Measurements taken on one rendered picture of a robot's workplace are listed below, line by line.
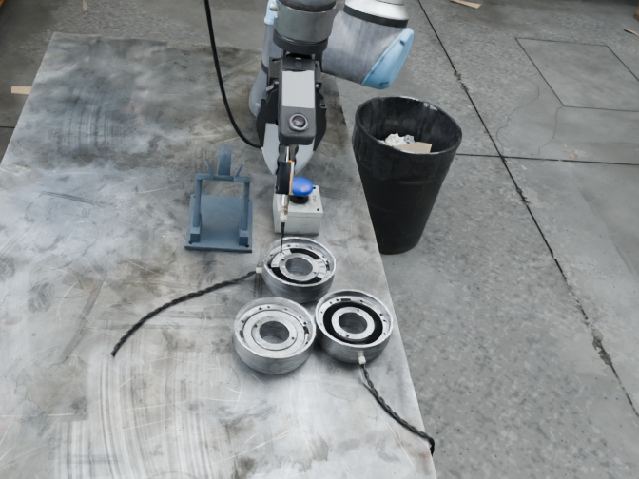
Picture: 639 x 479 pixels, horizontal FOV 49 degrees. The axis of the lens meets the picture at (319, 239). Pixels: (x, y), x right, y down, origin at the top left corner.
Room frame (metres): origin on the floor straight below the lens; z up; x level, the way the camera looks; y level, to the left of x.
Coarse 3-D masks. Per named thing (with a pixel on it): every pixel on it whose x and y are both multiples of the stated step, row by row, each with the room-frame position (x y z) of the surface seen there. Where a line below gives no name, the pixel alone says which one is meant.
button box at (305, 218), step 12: (312, 192) 0.91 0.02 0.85; (276, 204) 0.87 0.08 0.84; (300, 204) 0.87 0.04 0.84; (312, 204) 0.87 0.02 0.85; (276, 216) 0.85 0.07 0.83; (288, 216) 0.85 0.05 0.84; (300, 216) 0.85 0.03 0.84; (312, 216) 0.86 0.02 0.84; (276, 228) 0.84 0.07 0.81; (288, 228) 0.85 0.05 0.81; (300, 228) 0.85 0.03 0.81; (312, 228) 0.86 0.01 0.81
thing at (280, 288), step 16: (288, 240) 0.79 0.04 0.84; (304, 240) 0.79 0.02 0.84; (272, 256) 0.76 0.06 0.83; (288, 256) 0.76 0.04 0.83; (304, 256) 0.77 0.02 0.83; (320, 256) 0.78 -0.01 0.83; (272, 272) 0.72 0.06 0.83; (288, 272) 0.73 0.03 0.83; (304, 272) 0.76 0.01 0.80; (272, 288) 0.70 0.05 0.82; (288, 288) 0.69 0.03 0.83; (304, 288) 0.70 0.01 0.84; (320, 288) 0.71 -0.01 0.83
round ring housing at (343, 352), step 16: (320, 304) 0.67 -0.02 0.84; (368, 304) 0.69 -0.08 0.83; (384, 304) 0.69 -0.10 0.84; (320, 320) 0.65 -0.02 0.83; (336, 320) 0.65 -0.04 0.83; (352, 320) 0.68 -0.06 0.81; (368, 320) 0.66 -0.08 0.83; (320, 336) 0.62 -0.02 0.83; (352, 336) 0.63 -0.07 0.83; (384, 336) 0.63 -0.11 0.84; (336, 352) 0.61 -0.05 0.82; (352, 352) 0.60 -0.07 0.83; (368, 352) 0.61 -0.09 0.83
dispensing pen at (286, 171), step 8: (288, 144) 0.84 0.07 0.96; (288, 152) 0.84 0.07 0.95; (288, 160) 0.84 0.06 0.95; (280, 168) 0.81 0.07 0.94; (288, 168) 0.82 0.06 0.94; (280, 176) 0.81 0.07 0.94; (288, 176) 0.81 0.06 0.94; (280, 184) 0.80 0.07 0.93; (288, 184) 0.80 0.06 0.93; (280, 192) 0.79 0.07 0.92; (288, 192) 0.80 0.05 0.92; (288, 200) 0.81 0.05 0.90
